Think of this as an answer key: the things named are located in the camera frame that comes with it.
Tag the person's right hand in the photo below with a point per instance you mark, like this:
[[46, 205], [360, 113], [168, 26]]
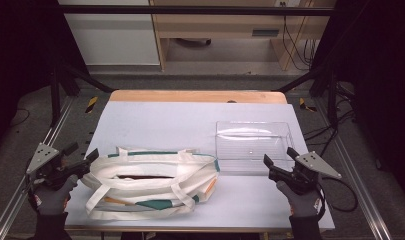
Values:
[[303, 205]]

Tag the aluminium floor rail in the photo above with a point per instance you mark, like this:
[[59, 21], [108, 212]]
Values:
[[56, 126], [356, 173]]

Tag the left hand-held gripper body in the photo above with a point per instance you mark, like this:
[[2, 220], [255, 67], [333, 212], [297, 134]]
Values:
[[42, 156]]

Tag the white table sheet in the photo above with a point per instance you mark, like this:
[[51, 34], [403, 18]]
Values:
[[163, 126]]

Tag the person's left hand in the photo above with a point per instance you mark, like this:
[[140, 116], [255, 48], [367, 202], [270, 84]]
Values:
[[51, 201]]

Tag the white tote bag green trim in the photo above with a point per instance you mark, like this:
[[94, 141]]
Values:
[[146, 191]]

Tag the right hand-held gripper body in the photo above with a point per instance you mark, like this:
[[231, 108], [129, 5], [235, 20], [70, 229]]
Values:
[[315, 164]]

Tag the white cabinet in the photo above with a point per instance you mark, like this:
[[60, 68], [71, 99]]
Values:
[[113, 40]]

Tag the yellow black floor tape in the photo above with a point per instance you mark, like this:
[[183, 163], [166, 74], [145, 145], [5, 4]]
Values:
[[91, 104], [305, 105]]

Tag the clear plastic container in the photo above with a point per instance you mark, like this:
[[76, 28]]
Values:
[[253, 150]]

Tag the wooden desk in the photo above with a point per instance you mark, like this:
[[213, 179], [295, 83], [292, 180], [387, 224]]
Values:
[[216, 25]]

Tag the black horizontal frame bar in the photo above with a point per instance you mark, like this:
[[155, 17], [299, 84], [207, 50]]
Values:
[[190, 10]]

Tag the black frame strut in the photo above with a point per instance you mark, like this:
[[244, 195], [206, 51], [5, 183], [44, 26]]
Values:
[[86, 80], [303, 78]]

